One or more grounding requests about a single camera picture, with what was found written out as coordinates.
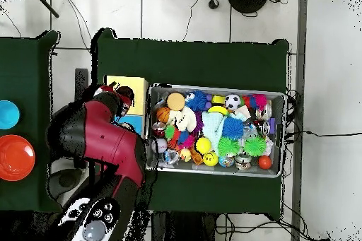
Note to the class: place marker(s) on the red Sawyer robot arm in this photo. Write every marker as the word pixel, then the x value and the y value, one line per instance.
pixel 113 145

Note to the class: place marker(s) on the wooden box with three holes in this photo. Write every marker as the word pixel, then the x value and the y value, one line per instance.
pixel 140 91

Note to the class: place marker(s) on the toy basketball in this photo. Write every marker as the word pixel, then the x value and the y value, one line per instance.
pixel 162 115

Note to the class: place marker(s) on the black floor stand foot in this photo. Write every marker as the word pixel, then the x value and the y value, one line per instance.
pixel 81 78

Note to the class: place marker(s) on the orange foam disc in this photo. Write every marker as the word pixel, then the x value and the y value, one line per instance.
pixel 175 102

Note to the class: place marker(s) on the toy baseball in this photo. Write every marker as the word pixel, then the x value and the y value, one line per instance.
pixel 159 145

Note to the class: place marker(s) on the cream waffle cloth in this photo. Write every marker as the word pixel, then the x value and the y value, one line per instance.
pixel 188 118

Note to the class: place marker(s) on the dark green table cloth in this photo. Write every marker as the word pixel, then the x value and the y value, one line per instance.
pixel 198 63
pixel 25 68

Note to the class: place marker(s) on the orange ridged plastic block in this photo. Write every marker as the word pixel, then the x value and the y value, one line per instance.
pixel 196 156

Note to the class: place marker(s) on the mint green cloth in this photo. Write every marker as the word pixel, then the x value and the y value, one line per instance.
pixel 212 129

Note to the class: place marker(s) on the grey round floor base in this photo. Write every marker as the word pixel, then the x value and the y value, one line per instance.
pixel 65 180

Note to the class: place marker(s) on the yellow smiley ball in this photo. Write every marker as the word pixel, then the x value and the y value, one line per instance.
pixel 210 159

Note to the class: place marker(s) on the toy soccer ball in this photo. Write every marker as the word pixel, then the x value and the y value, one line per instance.
pixel 232 102

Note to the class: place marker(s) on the blue spiky ball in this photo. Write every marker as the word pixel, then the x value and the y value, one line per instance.
pixel 233 128

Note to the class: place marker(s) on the blue bowl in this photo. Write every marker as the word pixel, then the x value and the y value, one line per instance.
pixel 8 115

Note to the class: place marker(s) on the black tripod leg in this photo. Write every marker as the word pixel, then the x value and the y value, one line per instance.
pixel 45 4

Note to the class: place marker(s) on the orange bowl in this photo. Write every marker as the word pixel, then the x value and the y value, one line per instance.
pixel 14 159

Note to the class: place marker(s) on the small orange ball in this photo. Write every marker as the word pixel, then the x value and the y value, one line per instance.
pixel 264 162

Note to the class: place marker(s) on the black round stand base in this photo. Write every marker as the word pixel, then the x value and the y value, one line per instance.
pixel 247 0

